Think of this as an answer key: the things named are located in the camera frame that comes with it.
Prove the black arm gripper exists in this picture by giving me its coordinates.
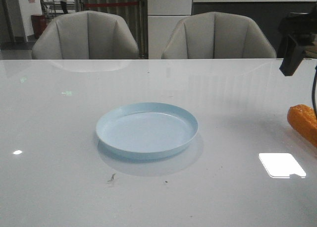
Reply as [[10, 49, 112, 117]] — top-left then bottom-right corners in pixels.
[[278, 7, 317, 76]]

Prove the orange toy corn cob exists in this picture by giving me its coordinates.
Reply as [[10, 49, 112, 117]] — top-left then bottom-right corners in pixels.
[[287, 105, 317, 147]]

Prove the light blue round plate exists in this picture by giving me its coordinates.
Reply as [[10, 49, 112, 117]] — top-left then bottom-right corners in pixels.
[[96, 103, 199, 160]]

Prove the grey counter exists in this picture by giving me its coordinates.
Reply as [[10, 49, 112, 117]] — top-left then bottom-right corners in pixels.
[[191, 0, 317, 51]]

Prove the right grey upholstered chair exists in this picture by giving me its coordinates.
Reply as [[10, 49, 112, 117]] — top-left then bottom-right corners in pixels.
[[161, 12, 276, 59]]

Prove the grey upholstered chair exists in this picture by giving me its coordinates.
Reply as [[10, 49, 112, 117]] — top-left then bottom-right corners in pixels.
[[32, 10, 139, 59], [161, 12, 276, 59]]

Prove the white cabinet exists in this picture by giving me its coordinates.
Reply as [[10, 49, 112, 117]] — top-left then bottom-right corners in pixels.
[[147, 0, 192, 59]]

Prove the left grey upholstered chair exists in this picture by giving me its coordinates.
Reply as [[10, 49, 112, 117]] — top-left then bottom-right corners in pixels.
[[32, 10, 139, 59]]

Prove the red barrier belt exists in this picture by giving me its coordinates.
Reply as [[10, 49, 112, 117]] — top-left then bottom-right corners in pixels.
[[83, 1, 139, 7]]

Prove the red bin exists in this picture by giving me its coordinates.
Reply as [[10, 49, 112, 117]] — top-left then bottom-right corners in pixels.
[[31, 14, 47, 39]]

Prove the black cable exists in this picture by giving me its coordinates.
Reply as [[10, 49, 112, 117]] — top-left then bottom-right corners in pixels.
[[311, 64, 317, 118]]

